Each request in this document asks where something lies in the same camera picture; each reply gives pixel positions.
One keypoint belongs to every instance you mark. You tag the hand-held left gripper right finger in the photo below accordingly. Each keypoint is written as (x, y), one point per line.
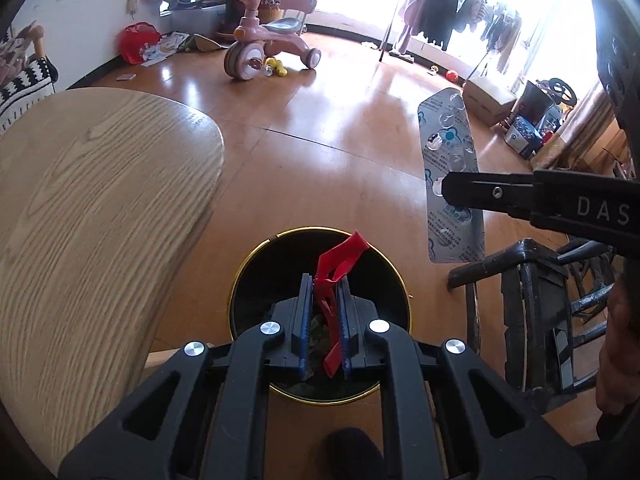
(345, 330)

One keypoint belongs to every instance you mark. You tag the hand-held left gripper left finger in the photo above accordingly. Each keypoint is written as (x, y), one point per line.
(304, 330)

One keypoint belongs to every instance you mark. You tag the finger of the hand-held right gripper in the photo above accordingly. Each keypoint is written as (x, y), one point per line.
(480, 192)

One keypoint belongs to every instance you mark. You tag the silver blister pack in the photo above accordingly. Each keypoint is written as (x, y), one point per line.
(450, 135)

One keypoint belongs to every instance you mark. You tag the black trash bin gold rim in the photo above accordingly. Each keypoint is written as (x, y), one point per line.
(260, 280)

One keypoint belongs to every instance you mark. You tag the red plastic wrapper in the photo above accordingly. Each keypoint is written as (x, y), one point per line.
(340, 260)

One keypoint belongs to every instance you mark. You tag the person's right hand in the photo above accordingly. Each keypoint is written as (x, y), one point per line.
(622, 350)

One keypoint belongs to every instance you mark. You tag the blue and white box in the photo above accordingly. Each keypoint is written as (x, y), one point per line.
(522, 137)

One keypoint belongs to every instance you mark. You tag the cardboard box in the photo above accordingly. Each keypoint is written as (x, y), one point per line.
(487, 100)

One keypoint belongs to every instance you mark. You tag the black ride-on toy car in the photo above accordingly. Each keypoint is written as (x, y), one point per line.
(535, 100)

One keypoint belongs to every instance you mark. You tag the black wooden chair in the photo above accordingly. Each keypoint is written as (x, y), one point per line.
(535, 310)

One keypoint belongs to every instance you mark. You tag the red ball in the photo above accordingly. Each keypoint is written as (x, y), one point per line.
(452, 76)

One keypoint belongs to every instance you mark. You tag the row of hanging clothes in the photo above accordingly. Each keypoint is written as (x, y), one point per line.
(450, 5)

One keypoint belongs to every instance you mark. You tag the metal clothes rack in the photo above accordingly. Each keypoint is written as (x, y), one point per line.
(389, 25)

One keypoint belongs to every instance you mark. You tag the yellow duck toy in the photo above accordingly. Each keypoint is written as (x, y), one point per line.
(274, 66)

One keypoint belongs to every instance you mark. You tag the pink tricycle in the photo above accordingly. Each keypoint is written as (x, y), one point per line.
(250, 30)

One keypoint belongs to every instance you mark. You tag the brown cardboard piece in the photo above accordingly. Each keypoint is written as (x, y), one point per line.
(207, 44)

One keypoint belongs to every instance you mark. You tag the white remote control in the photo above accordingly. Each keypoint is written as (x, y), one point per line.
(126, 77)

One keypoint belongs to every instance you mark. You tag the pile of papers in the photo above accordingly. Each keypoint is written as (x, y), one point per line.
(165, 47)

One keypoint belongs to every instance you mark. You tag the red plastic bag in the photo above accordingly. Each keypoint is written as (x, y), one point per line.
(137, 42)

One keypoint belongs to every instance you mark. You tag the black and white knitted blanket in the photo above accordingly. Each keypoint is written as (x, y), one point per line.
(25, 80)

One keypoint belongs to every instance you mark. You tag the wooden sofa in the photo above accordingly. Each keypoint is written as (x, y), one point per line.
(39, 45)

